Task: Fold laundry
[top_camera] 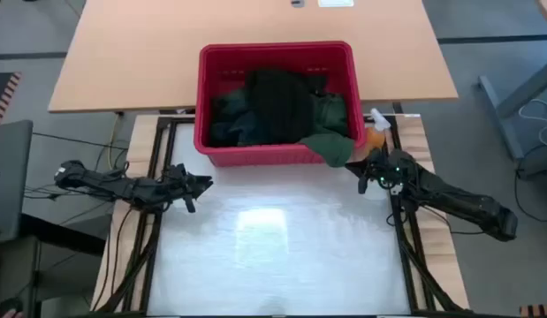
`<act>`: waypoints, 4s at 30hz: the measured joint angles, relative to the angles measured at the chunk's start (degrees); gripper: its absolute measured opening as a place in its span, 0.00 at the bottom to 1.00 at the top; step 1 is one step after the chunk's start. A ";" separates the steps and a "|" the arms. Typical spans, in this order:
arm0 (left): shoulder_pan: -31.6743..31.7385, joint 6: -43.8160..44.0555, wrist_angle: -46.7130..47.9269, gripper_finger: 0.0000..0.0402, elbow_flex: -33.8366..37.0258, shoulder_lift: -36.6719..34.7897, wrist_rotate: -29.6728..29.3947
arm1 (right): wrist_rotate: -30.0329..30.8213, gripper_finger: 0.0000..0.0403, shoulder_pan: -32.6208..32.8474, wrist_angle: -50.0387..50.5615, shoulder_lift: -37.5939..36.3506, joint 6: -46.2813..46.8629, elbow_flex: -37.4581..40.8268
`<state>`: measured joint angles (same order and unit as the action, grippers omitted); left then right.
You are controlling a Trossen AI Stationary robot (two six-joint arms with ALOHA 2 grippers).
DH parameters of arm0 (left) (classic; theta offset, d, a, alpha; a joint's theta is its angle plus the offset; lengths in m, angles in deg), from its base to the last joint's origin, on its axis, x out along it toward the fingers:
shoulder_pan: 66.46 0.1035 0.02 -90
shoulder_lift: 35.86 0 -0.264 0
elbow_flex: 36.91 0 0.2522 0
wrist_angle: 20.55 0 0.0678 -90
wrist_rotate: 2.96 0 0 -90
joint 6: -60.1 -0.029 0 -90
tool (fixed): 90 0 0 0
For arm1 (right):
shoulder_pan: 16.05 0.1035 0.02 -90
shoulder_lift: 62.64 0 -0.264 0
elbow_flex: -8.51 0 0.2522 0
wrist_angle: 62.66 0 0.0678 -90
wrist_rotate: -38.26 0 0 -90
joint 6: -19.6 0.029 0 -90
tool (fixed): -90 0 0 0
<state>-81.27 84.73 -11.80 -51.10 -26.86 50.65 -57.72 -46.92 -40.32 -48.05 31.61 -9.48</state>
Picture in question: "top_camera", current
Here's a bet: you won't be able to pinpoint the green polo shirt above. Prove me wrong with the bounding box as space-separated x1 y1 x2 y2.
298 91 357 169

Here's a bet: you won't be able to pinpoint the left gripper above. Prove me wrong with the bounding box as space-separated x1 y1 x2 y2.
160 163 214 202

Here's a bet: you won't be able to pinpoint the black orange striped mat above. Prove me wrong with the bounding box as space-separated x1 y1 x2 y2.
0 72 23 127
519 303 547 318

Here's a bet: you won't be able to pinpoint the thin black floor cable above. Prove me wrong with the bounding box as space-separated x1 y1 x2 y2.
32 131 129 152

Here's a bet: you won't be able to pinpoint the red plastic laundry bin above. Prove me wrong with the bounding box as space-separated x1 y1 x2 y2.
193 41 368 168

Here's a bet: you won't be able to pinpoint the black aluminium table frame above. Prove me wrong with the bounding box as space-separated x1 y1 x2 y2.
91 113 471 318

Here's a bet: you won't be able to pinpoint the orange spray bottle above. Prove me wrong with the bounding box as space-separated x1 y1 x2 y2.
363 108 391 154

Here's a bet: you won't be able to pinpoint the black computer mouse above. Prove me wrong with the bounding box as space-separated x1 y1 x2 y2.
0 297 24 315

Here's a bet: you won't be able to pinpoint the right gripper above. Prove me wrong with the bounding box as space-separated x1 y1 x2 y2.
345 149 406 191

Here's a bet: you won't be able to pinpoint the grey metal desk leg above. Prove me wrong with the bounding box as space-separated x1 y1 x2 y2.
477 57 547 160

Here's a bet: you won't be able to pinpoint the white floor cable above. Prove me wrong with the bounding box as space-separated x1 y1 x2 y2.
518 98 547 149

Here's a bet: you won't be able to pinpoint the light wooden desk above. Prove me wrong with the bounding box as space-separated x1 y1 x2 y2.
47 0 460 114

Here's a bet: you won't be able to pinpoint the yellow floor cable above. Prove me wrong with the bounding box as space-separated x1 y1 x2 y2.
106 111 125 171

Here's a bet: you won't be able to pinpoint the dark blue denim jeans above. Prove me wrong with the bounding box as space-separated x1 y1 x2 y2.
209 87 259 148

